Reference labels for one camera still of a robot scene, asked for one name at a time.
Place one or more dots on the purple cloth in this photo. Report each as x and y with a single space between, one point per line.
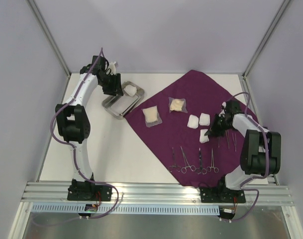
173 123

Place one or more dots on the aluminium frame post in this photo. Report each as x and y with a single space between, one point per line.
48 35
267 36

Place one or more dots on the steel instrument tray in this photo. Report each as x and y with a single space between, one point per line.
120 106

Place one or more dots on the left aluminium frame post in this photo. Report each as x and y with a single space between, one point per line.
48 35

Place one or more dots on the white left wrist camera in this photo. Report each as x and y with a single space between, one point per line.
112 66

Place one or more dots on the steel tweezers middle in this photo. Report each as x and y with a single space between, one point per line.
227 138

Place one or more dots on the steel forceps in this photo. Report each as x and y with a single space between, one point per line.
174 166
212 167
187 165

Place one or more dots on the aluminium front frame rail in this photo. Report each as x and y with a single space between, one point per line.
156 193

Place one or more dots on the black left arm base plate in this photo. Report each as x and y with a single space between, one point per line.
86 191

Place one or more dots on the steel tweezers right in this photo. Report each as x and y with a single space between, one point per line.
234 141

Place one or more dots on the black handled scissors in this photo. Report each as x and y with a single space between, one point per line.
200 170

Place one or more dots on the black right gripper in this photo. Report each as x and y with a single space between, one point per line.
220 124

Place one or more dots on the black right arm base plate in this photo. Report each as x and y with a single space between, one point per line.
221 195

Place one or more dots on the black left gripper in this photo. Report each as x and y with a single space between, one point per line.
116 87

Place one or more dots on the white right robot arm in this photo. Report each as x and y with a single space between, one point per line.
261 151

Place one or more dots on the clear packet beige gauze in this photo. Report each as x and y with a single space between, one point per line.
152 116
177 105

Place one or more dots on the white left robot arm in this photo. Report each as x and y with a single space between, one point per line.
71 118

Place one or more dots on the white gauze pad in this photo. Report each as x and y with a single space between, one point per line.
130 90
203 137
204 119
193 122

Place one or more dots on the right aluminium frame post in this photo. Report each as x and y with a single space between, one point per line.
267 36

